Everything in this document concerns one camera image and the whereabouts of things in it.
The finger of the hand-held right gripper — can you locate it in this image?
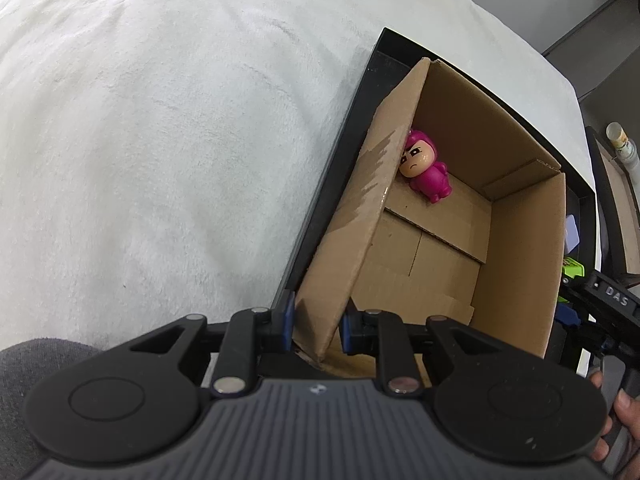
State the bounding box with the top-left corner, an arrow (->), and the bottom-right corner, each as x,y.
559,279 -> 592,307
557,304 -> 608,356

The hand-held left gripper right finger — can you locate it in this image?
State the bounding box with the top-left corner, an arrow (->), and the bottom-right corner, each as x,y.
340,308 -> 501,396

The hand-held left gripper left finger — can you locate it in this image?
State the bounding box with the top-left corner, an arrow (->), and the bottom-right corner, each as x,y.
127,291 -> 297,396

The brown cardboard box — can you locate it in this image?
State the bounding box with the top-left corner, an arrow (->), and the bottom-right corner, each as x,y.
292,57 -> 568,378

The black plastic tray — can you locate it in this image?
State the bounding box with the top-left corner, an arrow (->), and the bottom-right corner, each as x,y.
272,27 -> 598,376

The person's right hand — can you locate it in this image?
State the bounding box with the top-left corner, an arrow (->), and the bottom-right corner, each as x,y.
589,371 -> 640,462

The black framed wooden table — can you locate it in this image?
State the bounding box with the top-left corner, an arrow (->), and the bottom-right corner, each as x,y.
585,126 -> 640,286

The white bottle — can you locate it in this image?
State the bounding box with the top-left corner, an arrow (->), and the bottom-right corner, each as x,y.
606,122 -> 640,196

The pink toy figure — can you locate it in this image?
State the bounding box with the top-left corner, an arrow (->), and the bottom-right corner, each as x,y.
398,130 -> 454,204

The grey clothing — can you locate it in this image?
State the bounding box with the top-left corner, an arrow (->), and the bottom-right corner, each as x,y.
0,338 -> 101,480

